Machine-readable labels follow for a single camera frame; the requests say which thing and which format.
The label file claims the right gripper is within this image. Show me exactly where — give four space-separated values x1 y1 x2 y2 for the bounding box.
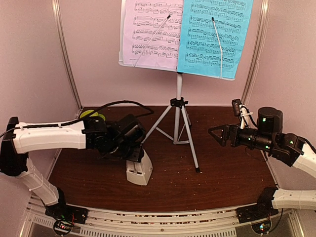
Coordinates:
208 122 274 153

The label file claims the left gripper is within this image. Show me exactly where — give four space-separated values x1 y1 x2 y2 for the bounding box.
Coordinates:
107 140 144 163

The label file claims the white metronome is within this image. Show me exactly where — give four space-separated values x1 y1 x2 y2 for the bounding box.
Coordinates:
126 146 153 186

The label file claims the white music stand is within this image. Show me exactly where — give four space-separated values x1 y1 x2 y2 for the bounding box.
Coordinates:
118 0 250 173

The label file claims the blue sheet music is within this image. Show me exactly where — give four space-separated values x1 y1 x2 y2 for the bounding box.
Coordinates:
177 0 253 80

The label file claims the purple sheet music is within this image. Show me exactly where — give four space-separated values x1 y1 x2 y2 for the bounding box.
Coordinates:
118 0 184 72

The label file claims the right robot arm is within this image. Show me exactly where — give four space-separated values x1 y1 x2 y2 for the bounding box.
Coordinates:
208 107 316 218

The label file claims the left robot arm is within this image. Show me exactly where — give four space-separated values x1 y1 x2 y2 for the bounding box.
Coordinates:
0 114 153 219

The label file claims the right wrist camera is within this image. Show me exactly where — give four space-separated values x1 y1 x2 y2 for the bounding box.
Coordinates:
232 99 257 129

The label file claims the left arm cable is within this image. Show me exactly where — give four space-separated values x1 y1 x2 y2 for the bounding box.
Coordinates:
0 100 155 139

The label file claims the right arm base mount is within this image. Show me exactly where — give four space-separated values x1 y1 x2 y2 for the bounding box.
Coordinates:
236 187 283 236

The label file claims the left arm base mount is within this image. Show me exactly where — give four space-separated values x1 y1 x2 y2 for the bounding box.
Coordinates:
44 188 88 236

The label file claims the right aluminium corner post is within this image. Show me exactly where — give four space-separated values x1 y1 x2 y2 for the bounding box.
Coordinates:
241 0 270 105

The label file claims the aluminium corner post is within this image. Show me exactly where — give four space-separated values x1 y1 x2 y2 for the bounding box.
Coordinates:
241 0 270 105
51 0 82 110

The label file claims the left aluminium corner post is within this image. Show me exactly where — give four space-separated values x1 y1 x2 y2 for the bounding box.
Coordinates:
51 0 82 110

